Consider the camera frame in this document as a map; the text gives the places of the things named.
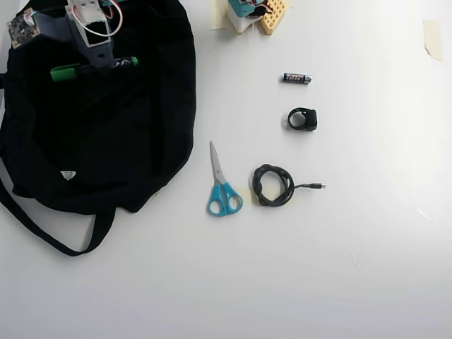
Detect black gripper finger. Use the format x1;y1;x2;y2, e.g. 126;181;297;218
90;52;114;69

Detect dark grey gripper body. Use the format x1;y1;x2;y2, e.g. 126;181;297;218
35;13;116;58

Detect green black marker pen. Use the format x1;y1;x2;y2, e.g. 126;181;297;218
49;55;139;84

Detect black cloth bag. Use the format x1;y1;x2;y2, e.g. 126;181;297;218
0;0;198;258

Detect black AA battery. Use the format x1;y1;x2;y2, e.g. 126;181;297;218
281;72;314;85

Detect camera circuit board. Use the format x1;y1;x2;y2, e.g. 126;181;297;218
6;9;40;49

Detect white red servo cable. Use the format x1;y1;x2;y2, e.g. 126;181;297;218
75;0;124;37

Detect blue handled scissors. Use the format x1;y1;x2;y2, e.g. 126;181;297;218
206;140;244;217

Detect coiled black USB cable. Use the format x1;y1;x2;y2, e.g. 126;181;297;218
251;162;328;208

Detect black ring clip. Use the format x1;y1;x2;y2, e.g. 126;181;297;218
285;107;319;133

